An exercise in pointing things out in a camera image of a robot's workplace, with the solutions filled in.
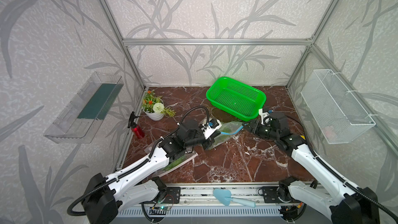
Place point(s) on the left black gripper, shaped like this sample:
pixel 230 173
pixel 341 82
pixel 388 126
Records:
pixel 209 141

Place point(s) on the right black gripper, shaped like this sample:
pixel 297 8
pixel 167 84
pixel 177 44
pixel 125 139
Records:
pixel 251 129

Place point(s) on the blue-zip clear bag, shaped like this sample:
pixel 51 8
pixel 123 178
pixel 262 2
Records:
pixel 228 130

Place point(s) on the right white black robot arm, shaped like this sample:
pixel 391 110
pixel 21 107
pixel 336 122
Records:
pixel 345 202

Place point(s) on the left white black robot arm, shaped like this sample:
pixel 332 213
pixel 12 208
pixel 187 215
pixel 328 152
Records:
pixel 106 196

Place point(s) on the dotted clear bag with lettuce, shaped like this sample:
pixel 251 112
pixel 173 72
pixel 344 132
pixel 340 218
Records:
pixel 184 159

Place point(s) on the green plastic basket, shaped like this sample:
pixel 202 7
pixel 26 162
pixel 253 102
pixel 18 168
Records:
pixel 236 98

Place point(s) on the white pot artificial flowers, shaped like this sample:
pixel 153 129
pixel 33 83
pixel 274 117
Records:
pixel 153 106

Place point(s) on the red spray bottle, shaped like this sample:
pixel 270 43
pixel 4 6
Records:
pixel 134 126

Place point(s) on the green circuit board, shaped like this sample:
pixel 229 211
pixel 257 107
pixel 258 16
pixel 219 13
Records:
pixel 160 209

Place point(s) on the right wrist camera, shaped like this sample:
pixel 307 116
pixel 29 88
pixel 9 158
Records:
pixel 264 115

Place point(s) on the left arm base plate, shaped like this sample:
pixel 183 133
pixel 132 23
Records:
pixel 169 195

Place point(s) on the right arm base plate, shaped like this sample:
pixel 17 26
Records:
pixel 277 194

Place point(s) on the white wire mesh basket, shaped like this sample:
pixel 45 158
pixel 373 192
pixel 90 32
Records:
pixel 338 113

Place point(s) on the clear acrylic wall shelf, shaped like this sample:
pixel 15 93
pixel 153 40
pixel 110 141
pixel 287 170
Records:
pixel 81 119

